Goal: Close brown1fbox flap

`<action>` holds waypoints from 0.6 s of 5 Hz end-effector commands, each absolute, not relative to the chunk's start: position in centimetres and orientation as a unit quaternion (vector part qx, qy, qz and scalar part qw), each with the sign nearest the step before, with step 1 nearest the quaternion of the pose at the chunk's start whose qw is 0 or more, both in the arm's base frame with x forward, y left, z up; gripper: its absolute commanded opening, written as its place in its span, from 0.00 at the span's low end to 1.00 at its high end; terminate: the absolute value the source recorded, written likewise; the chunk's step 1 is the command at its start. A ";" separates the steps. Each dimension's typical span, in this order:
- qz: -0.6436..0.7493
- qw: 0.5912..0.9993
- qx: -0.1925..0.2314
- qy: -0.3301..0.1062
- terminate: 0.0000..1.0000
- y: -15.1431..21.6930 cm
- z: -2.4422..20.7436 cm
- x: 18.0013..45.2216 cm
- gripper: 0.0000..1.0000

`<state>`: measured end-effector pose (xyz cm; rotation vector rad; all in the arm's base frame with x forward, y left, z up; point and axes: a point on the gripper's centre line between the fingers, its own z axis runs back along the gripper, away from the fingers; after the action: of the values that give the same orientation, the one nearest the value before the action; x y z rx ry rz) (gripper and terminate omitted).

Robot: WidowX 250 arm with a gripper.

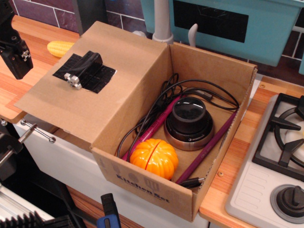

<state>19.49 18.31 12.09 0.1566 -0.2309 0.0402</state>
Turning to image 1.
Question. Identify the magenta pencil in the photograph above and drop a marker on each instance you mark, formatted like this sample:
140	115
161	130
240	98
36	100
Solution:
207	149
147	134

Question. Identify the black 3D mouse controller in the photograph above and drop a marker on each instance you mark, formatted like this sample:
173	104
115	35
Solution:
189	126

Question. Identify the teal plastic bin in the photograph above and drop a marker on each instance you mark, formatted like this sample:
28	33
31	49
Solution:
256	30

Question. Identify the white toy stove top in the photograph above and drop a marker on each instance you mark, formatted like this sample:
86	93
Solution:
249	199

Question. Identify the grey toy faucet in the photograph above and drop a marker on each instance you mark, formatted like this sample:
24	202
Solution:
162	26

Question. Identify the right magenta pencil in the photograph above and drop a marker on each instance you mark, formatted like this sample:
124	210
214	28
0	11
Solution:
207	149

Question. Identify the orange toy pumpkin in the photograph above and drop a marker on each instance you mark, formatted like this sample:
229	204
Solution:
156	156

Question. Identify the black stove grate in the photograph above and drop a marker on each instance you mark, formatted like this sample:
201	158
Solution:
279	147

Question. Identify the black stove knob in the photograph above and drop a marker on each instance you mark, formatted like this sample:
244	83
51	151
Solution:
287	202

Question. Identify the black taped flap handle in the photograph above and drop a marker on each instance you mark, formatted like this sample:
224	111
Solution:
86	72

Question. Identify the blue black clamp handle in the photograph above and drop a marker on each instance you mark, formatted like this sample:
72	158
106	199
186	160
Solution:
111	216

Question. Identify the brown cardboard box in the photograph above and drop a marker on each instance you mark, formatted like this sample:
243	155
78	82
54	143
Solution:
102	119

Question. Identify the left magenta pencil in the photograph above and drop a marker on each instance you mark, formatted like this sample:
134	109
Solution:
147	134

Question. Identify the yellow toy corn cob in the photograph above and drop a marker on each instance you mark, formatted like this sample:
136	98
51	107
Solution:
59	48

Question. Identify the metal clamp screw handle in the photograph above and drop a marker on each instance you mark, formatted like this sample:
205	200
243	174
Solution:
9	138

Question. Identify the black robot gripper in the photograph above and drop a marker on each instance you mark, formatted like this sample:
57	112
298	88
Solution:
14	51

